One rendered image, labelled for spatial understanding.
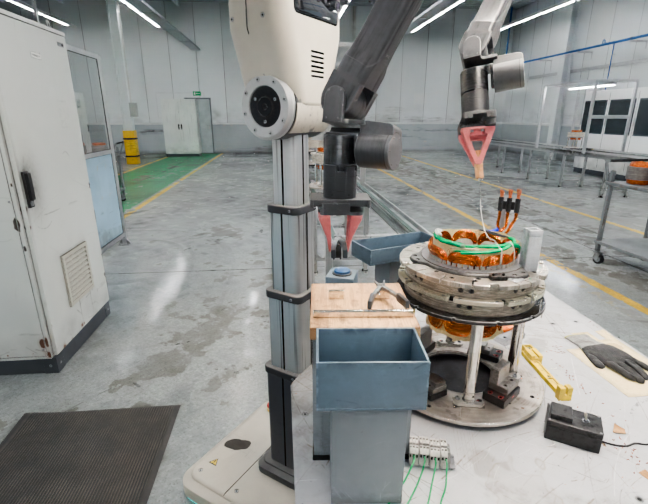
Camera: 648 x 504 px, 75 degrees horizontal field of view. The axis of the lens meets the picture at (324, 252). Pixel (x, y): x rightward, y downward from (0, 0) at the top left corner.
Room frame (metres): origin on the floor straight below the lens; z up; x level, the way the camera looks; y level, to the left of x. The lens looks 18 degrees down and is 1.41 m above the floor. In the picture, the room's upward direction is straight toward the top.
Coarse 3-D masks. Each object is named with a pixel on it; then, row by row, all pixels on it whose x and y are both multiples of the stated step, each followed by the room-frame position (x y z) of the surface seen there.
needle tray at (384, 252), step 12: (360, 240) 1.18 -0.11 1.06; (372, 240) 1.20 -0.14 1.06; (384, 240) 1.22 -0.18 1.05; (396, 240) 1.23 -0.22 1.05; (408, 240) 1.25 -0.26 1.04; (420, 240) 1.27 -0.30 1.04; (360, 252) 1.12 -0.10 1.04; (372, 252) 1.08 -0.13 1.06; (384, 252) 1.09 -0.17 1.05; (396, 252) 1.11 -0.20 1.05; (372, 264) 1.08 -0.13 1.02; (384, 264) 1.14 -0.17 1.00; (396, 264) 1.13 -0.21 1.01; (384, 276) 1.14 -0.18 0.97; (396, 276) 1.13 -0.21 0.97
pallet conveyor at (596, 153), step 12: (492, 144) 11.85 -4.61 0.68; (504, 144) 11.21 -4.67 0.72; (516, 144) 10.64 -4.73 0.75; (528, 144) 10.08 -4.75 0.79; (540, 144) 10.48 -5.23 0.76; (552, 144) 10.10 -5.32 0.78; (504, 156) 11.19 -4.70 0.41; (564, 156) 8.79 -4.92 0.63; (588, 156) 8.11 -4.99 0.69; (600, 156) 7.79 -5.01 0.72; (612, 156) 7.51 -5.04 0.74; (624, 156) 7.21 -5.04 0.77; (636, 156) 6.96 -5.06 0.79; (528, 168) 9.99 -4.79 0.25; (564, 180) 8.81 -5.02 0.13; (576, 180) 8.83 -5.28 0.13; (600, 192) 7.62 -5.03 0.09; (624, 192) 7.67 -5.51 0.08
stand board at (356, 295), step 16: (320, 288) 0.81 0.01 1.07; (336, 288) 0.81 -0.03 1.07; (352, 288) 0.81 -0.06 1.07; (368, 288) 0.81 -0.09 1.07; (400, 288) 0.81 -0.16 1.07; (320, 304) 0.74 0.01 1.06; (336, 304) 0.74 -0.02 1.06; (352, 304) 0.74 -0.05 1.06; (384, 304) 0.74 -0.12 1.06; (400, 304) 0.74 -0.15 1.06; (320, 320) 0.67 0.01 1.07; (336, 320) 0.67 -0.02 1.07; (352, 320) 0.67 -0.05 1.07; (368, 320) 0.67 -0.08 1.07; (384, 320) 0.67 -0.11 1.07; (400, 320) 0.67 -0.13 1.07; (416, 320) 0.67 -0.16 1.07
